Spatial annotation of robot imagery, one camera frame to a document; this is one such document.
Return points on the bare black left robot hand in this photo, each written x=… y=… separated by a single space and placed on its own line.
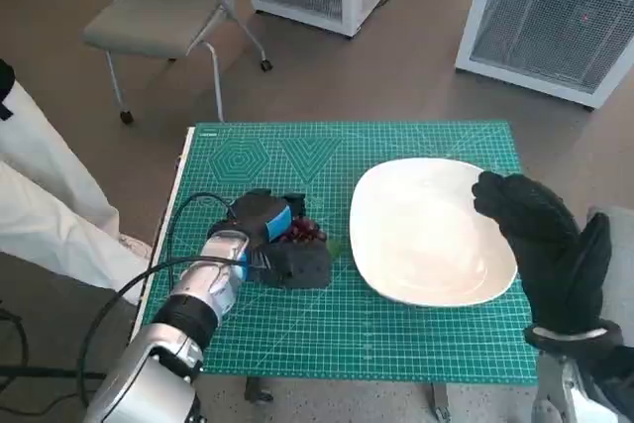
x=260 y=210

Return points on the metal table leg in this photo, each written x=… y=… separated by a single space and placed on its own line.
x=440 y=400
x=257 y=391

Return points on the red toy grape bunch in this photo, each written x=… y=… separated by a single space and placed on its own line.
x=307 y=231

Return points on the person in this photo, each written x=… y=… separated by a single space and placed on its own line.
x=49 y=215

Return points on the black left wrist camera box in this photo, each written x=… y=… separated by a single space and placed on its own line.
x=302 y=267

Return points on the white plate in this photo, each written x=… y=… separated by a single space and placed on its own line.
x=426 y=235

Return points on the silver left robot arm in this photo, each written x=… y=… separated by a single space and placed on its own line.
x=193 y=304

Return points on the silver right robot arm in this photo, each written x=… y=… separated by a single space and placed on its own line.
x=589 y=368

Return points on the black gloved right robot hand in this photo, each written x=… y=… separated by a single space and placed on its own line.
x=550 y=244

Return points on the black stand bar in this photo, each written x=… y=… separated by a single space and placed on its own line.
x=49 y=373

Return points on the green cutting mat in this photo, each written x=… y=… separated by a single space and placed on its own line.
x=347 y=334

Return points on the grey chair with castors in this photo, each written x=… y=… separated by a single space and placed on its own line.
x=148 y=17

